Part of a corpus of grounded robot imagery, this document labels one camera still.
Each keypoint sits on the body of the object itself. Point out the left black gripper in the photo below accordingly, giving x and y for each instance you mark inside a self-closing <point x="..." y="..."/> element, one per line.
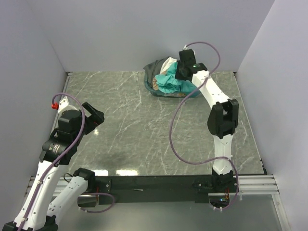
<point x="96" y="119"/>

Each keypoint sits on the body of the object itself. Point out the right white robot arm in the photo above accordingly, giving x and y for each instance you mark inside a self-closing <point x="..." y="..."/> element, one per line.
<point x="223" y="117"/>

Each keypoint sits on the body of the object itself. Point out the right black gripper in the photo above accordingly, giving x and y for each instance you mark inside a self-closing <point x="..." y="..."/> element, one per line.
<point x="178" y="76"/>

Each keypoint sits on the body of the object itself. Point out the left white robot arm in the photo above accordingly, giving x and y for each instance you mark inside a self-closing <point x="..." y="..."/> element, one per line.
<point x="41" y="211"/>

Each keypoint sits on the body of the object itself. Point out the white t shirt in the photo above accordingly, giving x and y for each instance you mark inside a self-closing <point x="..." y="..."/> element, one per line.
<point x="166" y="64"/>

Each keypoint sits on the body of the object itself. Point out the teal t shirt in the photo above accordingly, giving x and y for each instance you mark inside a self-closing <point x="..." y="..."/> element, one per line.
<point x="174" y="85"/>

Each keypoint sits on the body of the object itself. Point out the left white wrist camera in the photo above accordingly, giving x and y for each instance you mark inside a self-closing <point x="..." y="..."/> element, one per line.
<point x="63" y="105"/>

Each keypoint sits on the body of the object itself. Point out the beige t shirt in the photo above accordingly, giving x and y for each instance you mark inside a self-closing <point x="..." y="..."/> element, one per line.
<point x="159" y="80"/>

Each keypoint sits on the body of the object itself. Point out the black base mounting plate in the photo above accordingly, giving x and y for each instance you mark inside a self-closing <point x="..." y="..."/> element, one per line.
<point x="151" y="189"/>

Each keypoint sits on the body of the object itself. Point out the teal plastic laundry basket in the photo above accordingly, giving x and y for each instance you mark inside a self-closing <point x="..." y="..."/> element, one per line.
<point x="158" y="93"/>

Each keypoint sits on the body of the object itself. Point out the dark grey t shirt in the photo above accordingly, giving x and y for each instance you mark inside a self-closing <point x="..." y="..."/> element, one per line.
<point x="153" y="69"/>

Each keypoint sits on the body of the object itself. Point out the aluminium frame rail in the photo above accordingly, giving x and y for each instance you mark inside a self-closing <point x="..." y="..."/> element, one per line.
<point x="248" y="185"/>

